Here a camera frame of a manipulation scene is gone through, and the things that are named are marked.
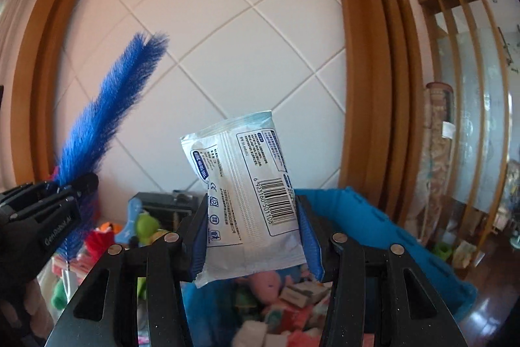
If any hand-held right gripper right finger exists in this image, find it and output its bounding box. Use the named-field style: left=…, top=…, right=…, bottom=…
left=296, top=194, right=468, bottom=347

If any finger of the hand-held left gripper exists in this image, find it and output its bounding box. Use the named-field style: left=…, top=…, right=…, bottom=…
left=12, top=173, right=100, bottom=223
left=0, top=182, right=55, bottom=209

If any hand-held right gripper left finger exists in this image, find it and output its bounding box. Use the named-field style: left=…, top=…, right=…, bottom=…
left=46, top=194, right=210, bottom=347

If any blue plastic crate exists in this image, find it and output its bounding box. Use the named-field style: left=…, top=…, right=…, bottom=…
left=179, top=188, right=478, bottom=347

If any white wet wipes packet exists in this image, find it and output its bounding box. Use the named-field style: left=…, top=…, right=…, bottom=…
left=180, top=110, right=307, bottom=288

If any blue feather duster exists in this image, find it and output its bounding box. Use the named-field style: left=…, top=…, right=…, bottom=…
left=49, top=31, right=170, bottom=297

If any person's left hand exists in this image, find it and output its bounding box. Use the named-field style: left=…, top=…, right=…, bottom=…
left=24, top=274, right=55, bottom=340

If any pile of small cartons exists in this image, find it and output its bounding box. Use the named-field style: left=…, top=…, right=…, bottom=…
left=231, top=270, right=338, bottom=347

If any green plush toy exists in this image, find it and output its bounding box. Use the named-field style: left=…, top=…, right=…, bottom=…
left=136, top=212, right=163, bottom=246

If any pink plush toy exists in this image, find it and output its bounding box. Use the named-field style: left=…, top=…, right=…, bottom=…
left=238, top=270, right=291, bottom=307

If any black storage box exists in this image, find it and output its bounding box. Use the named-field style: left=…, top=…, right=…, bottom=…
left=136, top=190, right=202, bottom=234

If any small green toy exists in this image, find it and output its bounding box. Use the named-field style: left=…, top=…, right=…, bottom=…
left=433, top=241, right=453, bottom=260

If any rolled patterned carpet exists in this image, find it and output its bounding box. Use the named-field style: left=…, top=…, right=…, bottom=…
left=410, top=82, right=456, bottom=246

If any pale curtain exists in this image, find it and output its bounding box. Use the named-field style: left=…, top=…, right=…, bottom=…
left=0, top=0, right=29, bottom=87

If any wooden wall frame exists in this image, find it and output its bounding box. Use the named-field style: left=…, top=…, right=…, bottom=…
left=10, top=0, right=425, bottom=238

